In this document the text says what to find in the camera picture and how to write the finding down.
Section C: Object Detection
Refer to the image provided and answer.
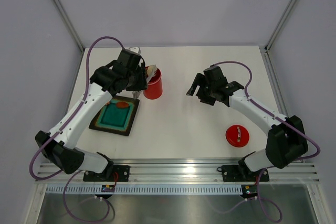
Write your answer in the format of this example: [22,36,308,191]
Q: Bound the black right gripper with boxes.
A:
[187,72,216,105]

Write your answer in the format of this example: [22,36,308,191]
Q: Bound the white food piece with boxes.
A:
[146,65,157,78]

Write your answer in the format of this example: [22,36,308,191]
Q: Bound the stainless steel tongs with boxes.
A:
[132,68,153,99]

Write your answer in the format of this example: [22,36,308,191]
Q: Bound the red cylindrical canister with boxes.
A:
[143,68,163,100]

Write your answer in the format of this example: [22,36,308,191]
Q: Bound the red lid with metal handle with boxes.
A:
[225,125,250,148]

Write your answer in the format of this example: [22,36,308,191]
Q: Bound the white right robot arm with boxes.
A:
[186,66,308,180]

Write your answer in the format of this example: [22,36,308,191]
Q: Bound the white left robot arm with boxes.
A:
[35,49,148,181]

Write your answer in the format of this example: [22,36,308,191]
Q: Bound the black green square plate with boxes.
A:
[89,95,140,136]

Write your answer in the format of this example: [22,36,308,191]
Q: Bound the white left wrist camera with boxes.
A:
[128,47,141,54]

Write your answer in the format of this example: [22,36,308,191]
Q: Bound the aluminium mounting rail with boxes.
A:
[35,157,320,184]

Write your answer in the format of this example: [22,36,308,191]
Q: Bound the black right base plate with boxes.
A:
[216,165,270,182]

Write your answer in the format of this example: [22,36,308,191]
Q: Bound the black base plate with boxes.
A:
[83,165,130,182]
[216,165,270,182]

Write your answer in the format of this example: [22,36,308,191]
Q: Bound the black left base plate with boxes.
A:
[83,165,130,182]

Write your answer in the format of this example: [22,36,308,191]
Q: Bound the left aluminium frame post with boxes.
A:
[51,0,85,54]

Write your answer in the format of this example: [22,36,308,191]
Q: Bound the aluminium frame post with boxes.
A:
[264,0,299,53]
[51,0,85,54]

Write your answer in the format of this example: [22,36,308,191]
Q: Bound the white slotted cable duct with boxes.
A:
[46,184,243,195]

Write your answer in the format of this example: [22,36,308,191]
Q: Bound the right aluminium frame post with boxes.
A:
[264,0,299,53]

